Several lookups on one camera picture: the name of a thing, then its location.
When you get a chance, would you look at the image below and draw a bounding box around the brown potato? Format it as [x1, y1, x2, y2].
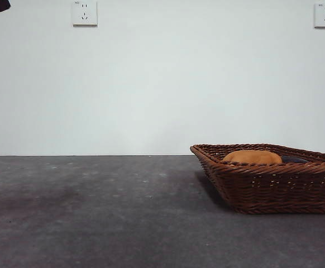
[222, 150, 283, 165]

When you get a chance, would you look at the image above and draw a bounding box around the purple eggplant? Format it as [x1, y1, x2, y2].
[280, 156, 310, 165]

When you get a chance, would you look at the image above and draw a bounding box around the white wall socket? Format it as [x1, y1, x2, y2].
[72, 1, 98, 28]
[313, 3, 325, 29]

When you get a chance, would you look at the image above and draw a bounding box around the brown woven wicker basket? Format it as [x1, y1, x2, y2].
[189, 143, 325, 215]

